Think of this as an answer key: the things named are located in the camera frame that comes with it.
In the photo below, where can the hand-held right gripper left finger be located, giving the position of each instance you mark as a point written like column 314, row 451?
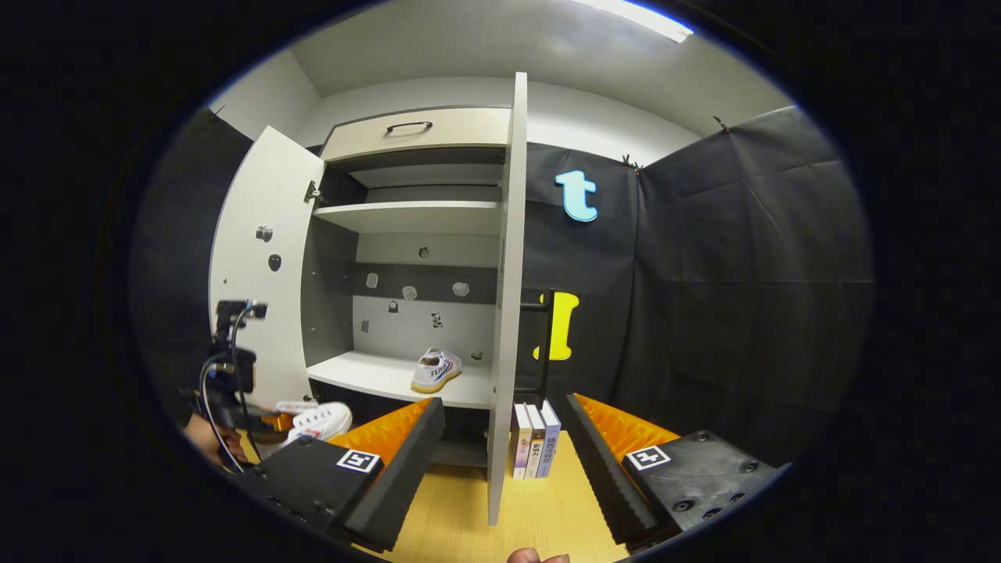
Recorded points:
column 391, row 485

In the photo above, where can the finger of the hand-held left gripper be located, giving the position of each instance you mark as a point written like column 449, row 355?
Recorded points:
column 279, row 422

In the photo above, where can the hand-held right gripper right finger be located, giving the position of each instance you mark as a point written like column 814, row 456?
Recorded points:
column 602, row 469

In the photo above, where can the white canvas shoe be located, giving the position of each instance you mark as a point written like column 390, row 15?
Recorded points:
column 436, row 371
column 321, row 422

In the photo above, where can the white cabinet door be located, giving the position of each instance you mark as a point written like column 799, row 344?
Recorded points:
column 507, row 274
column 258, row 313

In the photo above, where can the white shoe cabinet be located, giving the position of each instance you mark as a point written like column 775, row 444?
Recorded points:
column 391, row 375

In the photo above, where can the white cabinet drawer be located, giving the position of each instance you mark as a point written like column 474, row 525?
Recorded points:
column 453, row 133

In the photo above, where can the pale blue book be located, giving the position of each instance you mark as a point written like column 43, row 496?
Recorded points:
column 550, row 438

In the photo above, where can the yellow and white book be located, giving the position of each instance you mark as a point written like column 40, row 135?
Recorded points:
column 536, row 442

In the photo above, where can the pink and white book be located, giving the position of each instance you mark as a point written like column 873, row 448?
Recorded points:
column 519, row 442

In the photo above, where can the black metal bookend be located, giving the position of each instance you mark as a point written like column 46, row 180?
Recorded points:
column 548, row 344

